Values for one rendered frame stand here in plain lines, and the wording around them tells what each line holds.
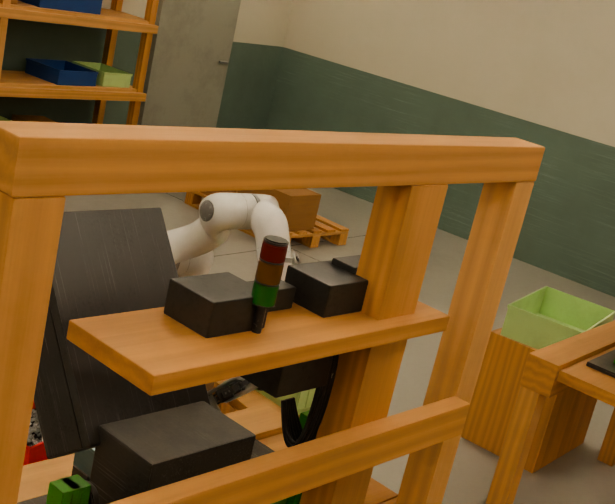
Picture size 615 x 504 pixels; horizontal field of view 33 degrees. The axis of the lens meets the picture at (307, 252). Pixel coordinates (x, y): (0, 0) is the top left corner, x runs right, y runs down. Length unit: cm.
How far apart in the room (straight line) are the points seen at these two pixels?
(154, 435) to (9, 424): 61
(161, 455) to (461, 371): 89
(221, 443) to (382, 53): 848
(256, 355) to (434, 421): 75
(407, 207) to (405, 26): 822
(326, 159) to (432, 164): 36
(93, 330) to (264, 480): 48
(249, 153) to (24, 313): 48
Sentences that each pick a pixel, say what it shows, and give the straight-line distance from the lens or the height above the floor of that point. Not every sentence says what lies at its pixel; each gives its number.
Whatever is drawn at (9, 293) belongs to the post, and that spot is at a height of 170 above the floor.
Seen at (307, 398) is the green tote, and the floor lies 85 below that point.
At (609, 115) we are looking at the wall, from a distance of 939.
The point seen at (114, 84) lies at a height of 87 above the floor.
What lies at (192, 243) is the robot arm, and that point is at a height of 141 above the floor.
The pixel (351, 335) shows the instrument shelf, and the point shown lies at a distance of 215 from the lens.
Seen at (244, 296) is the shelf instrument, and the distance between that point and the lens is 200.
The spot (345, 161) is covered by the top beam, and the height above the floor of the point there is 190.
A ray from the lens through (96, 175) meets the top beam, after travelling 158.
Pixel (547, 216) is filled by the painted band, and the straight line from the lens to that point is 962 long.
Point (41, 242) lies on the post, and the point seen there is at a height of 178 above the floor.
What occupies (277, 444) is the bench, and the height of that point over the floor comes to 88.
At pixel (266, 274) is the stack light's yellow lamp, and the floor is 167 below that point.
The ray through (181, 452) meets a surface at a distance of 218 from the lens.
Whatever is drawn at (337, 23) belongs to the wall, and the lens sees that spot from 1085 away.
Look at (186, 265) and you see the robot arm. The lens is 313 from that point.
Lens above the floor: 227
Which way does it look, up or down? 16 degrees down
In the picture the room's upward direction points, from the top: 13 degrees clockwise
